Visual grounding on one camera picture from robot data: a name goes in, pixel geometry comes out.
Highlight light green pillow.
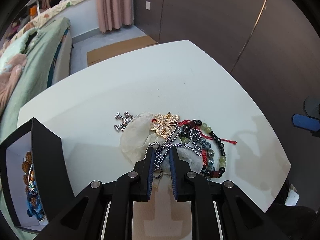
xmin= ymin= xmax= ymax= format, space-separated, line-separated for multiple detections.
xmin=1 ymin=27 xmax=41 ymax=65

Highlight green bed sheet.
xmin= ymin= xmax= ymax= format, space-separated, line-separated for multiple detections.
xmin=1 ymin=17 xmax=71 ymax=141

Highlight brown wooden bead bracelet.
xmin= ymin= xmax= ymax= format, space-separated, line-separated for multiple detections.
xmin=22 ymin=151 xmax=38 ymax=205

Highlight black square jewelry box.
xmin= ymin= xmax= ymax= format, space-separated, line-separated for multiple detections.
xmin=1 ymin=118 xmax=74 ymax=233

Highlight green black bead bracelet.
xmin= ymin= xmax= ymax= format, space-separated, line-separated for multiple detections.
xmin=178 ymin=119 xmax=228 ymax=179

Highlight silver stud earrings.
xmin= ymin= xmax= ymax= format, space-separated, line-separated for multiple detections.
xmin=114 ymin=112 xmax=133 ymax=132

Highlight white bedside table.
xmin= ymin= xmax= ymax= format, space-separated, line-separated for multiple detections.
xmin=17 ymin=41 xmax=291 ymax=210

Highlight pink curtain right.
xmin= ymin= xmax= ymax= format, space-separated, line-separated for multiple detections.
xmin=97 ymin=0 xmax=133 ymax=33

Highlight blue grey bead bracelet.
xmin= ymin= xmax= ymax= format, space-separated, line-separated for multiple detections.
xmin=199 ymin=141 xmax=217 ymax=173

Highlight white wall socket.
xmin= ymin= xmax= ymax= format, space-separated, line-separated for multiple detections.
xmin=145 ymin=1 xmax=151 ymax=10

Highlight black white rope chain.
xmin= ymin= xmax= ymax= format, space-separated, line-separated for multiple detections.
xmin=145 ymin=126 xmax=203 ymax=180

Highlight red string bracelet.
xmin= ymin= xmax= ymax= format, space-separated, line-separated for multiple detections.
xmin=178 ymin=119 xmax=238 ymax=167

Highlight pink duck blanket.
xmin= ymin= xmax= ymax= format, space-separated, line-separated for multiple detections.
xmin=1 ymin=53 xmax=27 ymax=114

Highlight flattened cardboard sheet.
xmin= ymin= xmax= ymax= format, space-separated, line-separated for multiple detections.
xmin=87 ymin=35 xmax=157 ymax=66

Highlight gold butterfly brooch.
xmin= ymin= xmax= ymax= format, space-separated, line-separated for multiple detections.
xmin=150 ymin=112 xmax=180 ymax=139

